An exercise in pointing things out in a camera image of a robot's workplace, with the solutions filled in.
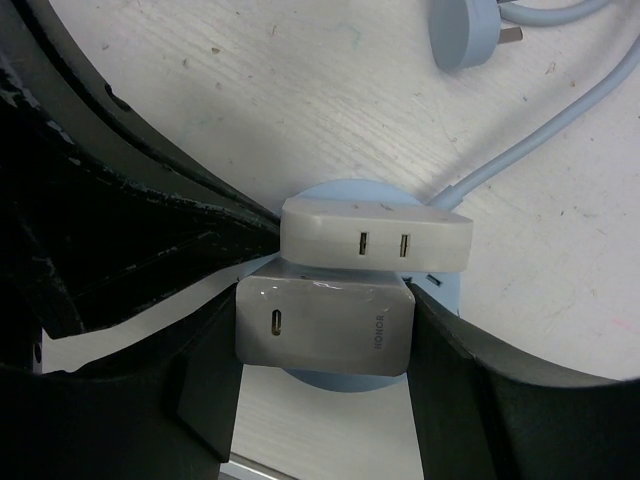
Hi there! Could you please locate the aluminium rail table edge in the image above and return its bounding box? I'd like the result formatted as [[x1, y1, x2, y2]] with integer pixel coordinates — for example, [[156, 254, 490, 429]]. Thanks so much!
[[220, 452, 317, 480]]

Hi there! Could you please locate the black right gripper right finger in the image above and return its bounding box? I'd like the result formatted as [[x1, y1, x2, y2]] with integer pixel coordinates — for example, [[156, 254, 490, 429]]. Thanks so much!
[[407, 285, 639, 479]]

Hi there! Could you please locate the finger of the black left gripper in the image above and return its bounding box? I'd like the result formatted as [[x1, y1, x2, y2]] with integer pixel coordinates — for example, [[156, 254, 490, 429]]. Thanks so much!
[[14, 1, 279, 230], [1, 56, 279, 370]]

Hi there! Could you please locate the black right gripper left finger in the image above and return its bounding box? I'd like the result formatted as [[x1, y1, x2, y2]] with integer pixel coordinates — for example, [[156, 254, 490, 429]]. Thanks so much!
[[1, 287, 242, 479]]

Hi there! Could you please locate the light blue round plug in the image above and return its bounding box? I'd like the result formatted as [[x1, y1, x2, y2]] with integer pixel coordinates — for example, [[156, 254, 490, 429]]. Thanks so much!
[[427, 0, 523, 72]]

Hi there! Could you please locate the white Honor USB charger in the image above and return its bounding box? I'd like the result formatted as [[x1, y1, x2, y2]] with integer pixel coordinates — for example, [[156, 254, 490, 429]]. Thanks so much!
[[235, 258, 415, 377]]

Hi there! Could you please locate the white square multi-outlet adapter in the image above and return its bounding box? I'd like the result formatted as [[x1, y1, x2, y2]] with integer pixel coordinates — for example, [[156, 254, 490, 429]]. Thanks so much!
[[280, 197, 474, 273]]

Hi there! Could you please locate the round light blue socket hub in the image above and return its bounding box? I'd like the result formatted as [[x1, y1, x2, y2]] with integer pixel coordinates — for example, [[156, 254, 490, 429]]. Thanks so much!
[[266, 180, 460, 392]]

